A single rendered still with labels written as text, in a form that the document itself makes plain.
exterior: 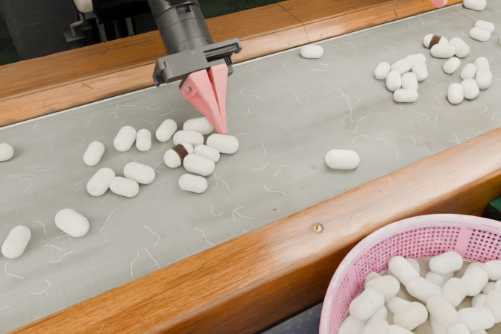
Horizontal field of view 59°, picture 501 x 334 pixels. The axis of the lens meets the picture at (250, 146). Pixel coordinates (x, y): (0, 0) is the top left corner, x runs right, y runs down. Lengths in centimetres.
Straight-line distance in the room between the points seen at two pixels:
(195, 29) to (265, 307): 31
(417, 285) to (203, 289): 19
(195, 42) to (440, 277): 35
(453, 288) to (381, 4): 53
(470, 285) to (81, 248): 36
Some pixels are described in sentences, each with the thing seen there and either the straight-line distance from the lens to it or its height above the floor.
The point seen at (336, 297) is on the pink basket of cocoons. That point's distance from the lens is 40.
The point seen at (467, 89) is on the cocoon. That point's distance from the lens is 67.
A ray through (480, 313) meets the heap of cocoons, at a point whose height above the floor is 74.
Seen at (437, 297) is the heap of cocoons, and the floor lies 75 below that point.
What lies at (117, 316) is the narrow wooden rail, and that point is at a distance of 39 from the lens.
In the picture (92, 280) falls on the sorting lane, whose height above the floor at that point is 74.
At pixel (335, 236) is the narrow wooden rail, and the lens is 42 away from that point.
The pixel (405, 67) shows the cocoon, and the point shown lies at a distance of 68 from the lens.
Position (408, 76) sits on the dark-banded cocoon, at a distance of 66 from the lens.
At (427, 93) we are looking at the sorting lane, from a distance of 67.
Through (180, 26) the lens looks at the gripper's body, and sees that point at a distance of 54.
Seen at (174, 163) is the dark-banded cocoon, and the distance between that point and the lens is 50.
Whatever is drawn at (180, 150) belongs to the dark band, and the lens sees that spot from 51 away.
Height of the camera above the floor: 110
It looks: 42 degrees down
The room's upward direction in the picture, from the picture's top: straight up
